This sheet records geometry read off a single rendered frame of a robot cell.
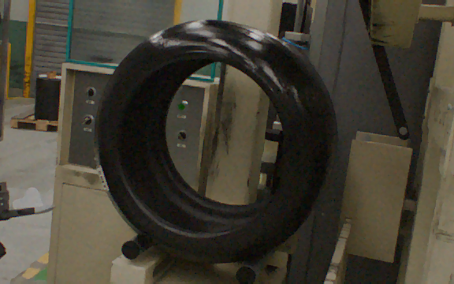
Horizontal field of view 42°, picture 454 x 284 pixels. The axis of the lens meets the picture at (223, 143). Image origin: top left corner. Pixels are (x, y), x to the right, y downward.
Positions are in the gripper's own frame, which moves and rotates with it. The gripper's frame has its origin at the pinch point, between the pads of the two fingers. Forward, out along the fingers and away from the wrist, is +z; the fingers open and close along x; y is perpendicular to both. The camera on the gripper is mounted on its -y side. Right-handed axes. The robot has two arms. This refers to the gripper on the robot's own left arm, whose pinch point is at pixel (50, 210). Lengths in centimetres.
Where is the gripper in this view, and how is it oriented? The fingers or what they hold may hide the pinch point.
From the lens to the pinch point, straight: 137.3
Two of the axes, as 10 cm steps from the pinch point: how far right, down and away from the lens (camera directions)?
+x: -3.9, 1.4, 9.1
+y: -1.4, -9.9, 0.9
